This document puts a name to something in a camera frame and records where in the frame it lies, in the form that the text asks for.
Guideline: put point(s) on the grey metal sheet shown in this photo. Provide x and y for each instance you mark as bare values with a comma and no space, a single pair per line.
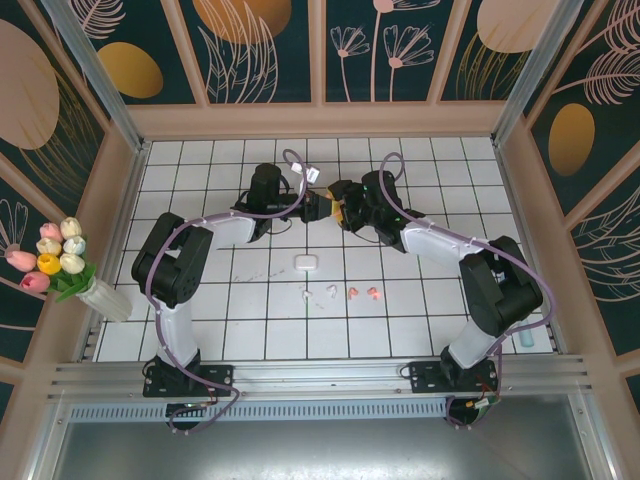
320,450

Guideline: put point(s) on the light blue toy trowel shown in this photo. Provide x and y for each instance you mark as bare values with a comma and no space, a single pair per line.
526,339

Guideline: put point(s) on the white ribbed vase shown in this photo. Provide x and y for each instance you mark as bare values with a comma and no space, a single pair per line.
107,300

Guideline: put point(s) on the white earbud charging case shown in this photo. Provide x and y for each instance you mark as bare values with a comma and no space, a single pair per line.
305,262

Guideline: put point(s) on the aluminium side rail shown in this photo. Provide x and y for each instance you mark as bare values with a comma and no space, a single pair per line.
87,345
556,335

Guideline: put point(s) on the artificial tulip bouquet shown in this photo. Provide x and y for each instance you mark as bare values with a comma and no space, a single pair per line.
50,262

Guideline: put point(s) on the aluminium mounting rail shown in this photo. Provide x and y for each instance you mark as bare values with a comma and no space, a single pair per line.
320,375

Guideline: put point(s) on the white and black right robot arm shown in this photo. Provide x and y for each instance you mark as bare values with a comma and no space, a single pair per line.
440,245

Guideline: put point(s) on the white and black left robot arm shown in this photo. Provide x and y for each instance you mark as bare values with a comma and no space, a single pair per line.
175,330

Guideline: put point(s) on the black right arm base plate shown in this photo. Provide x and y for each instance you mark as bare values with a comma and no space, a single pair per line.
425,377

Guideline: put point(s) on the aluminium corner post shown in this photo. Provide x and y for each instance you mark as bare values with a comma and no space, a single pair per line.
93,65
537,65

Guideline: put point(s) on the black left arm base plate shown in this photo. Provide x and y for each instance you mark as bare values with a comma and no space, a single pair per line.
220,380

